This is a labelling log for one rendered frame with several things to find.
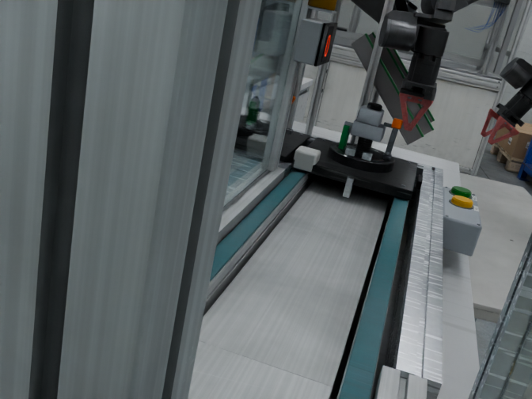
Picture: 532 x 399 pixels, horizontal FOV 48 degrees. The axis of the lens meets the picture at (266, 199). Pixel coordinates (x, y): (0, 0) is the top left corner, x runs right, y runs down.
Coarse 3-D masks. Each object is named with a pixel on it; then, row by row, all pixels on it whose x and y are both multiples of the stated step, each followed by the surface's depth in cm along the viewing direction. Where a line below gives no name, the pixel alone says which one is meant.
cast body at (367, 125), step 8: (368, 104) 122; (376, 104) 122; (360, 112) 122; (368, 112) 121; (376, 112) 121; (360, 120) 122; (368, 120) 122; (376, 120) 121; (352, 128) 123; (360, 128) 123; (368, 128) 122; (376, 128) 122; (384, 128) 122; (360, 136) 123; (368, 136) 123; (376, 136) 122
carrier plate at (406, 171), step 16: (320, 144) 134; (320, 160) 121; (400, 160) 135; (336, 176) 117; (352, 176) 116; (368, 176) 117; (384, 176) 120; (400, 176) 122; (384, 192) 115; (400, 192) 114
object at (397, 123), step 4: (396, 120) 122; (400, 120) 121; (384, 124) 123; (388, 124) 122; (392, 124) 122; (396, 124) 122; (400, 124) 121; (396, 128) 122; (400, 128) 122; (392, 132) 123; (396, 132) 122; (392, 136) 123; (396, 136) 123; (392, 140) 123; (388, 144) 124; (392, 144) 123; (388, 148) 124; (392, 148) 124; (388, 152) 124
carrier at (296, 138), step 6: (294, 132) 140; (288, 138) 134; (294, 138) 135; (300, 138) 136; (306, 138) 137; (288, 144) 128; (294, 144) 129; (300, 144) 131; (282, 150) 122; (288, 150) 123; (294, 150) 126; (282, 156) 119; (288, 156) 121
